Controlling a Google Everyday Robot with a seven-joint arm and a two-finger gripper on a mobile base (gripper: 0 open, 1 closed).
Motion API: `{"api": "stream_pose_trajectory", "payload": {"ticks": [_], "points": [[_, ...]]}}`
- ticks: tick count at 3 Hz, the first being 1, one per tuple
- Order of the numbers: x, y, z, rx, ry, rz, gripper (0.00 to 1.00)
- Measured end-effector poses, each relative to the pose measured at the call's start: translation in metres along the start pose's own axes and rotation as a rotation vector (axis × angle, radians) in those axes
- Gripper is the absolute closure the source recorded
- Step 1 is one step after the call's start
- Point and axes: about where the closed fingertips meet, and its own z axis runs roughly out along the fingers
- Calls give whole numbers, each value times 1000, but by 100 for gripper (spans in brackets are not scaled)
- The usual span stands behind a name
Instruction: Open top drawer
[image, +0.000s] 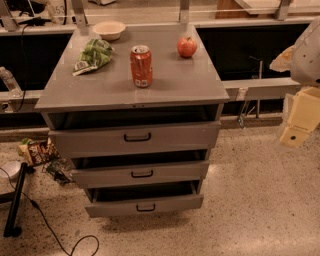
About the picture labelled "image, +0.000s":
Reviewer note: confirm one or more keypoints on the clear plastic bottle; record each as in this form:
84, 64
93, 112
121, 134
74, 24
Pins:
11, 83

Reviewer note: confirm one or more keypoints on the grey top drawer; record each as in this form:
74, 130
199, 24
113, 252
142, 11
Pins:
127, 140

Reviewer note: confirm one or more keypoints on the grey drawer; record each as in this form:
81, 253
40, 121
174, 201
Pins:
127, 140
144, 199
140, 174

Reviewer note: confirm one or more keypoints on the orange soda can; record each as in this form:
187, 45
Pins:
141, 66

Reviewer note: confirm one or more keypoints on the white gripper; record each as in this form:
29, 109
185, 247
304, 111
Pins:
307, 58

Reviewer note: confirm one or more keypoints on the grey bottom drawer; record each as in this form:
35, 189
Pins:
144, 199

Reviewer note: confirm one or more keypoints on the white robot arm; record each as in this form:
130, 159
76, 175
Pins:
302, 60

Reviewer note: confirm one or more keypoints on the white round floor object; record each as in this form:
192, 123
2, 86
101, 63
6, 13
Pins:
10, 170

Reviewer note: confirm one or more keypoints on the brown snack bag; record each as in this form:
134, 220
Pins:
37, 152

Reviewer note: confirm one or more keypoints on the dark crumpled wrapper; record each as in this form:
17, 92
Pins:
59, 170

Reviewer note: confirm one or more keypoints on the white paper bowl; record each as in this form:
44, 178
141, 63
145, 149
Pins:
109, 30

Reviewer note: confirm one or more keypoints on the grey drawer cabinet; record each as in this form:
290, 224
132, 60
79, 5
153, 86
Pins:
182, 91

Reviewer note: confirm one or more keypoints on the red apple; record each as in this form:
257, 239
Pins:
186, 47

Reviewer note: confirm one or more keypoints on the grey middle drawer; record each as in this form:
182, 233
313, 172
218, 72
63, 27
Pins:
140, 174

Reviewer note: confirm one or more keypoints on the black stand leg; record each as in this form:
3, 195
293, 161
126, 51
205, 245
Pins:
11, 230

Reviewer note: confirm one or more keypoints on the green chip bag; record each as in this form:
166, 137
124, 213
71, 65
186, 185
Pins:
96, 53

